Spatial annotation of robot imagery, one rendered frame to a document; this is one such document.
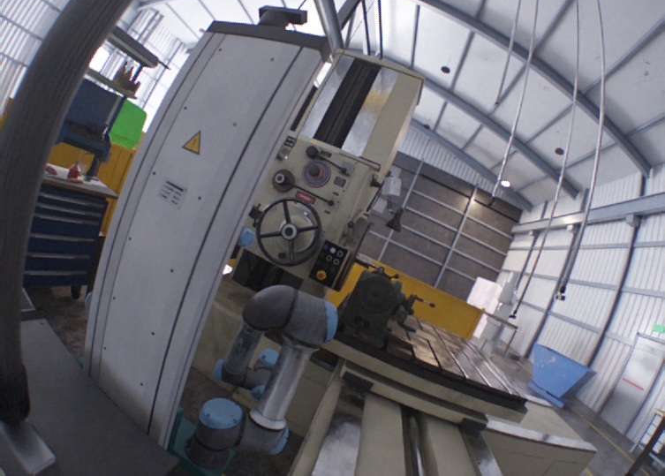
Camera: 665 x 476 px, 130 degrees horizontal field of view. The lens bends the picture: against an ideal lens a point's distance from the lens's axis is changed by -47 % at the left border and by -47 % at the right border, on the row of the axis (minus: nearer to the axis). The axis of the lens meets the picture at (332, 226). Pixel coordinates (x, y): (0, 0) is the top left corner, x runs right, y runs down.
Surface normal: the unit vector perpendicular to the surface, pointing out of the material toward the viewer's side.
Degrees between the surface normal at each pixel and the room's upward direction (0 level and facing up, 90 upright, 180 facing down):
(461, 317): 90
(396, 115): 90
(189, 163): 90
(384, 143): 90
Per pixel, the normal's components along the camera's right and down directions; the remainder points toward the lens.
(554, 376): -0.86, -0.40
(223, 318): -0.16, -0.07
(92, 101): 0.88, 0.40
